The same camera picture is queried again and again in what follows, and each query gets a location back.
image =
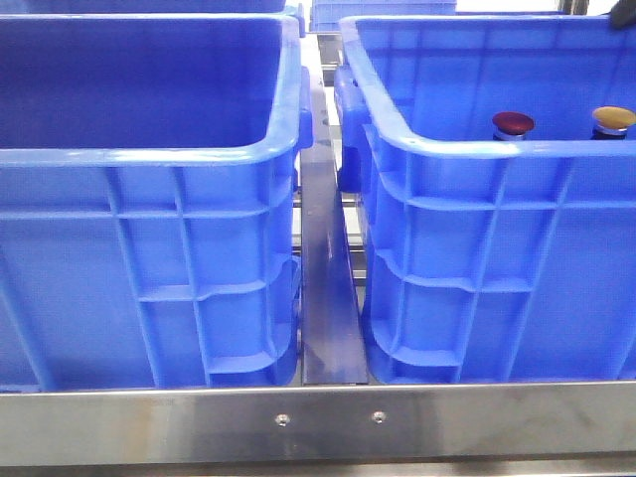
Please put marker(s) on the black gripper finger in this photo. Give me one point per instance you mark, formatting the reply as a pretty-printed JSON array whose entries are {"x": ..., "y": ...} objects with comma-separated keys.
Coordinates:
[{"x": 623, "y": 14}]

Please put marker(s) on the yellow mushroom push button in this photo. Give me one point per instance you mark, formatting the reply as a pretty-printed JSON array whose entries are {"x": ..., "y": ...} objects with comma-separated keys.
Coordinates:
[{"x": 612, "y": 122}]

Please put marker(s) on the red mushroom push button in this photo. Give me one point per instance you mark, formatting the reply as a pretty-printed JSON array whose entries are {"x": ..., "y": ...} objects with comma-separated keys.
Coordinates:
[{"x": 512, "y": 126}]

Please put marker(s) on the blue target plastic bin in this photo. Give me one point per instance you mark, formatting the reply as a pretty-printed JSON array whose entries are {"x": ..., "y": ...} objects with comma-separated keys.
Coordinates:
[{"x": 494, "y": 261}]

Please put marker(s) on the blue far tall crate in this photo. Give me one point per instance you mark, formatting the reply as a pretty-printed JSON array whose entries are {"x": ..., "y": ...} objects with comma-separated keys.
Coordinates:
[{"x": 325, "y": 15}]

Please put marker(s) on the blue source plastic bin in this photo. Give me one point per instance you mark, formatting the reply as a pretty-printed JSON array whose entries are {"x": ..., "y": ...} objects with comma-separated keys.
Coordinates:
[{"x": 147, "y": 176}]

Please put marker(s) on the blue rear left bin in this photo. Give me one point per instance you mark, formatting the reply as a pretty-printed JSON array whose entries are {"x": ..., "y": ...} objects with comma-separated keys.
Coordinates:
[{"x": 289, "y": 8}]

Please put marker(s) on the metal flow rack frame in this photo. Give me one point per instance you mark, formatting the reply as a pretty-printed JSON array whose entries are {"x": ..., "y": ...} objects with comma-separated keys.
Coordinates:
[{"x": 331, "y": 421}]

